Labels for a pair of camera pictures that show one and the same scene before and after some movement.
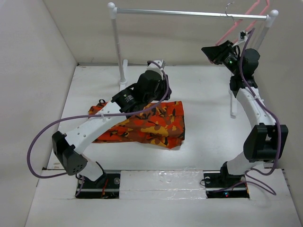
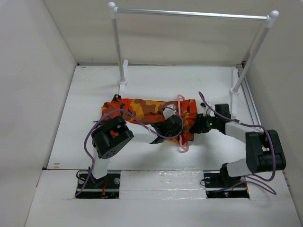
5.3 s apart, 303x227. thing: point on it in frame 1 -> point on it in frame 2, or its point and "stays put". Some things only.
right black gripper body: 230,60 -> 206,123
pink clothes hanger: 235,40 -> 188,147
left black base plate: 108,187 stays put
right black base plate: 220,184 stays put
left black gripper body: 158,95 -> 176,132
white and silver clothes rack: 123,64 stays put
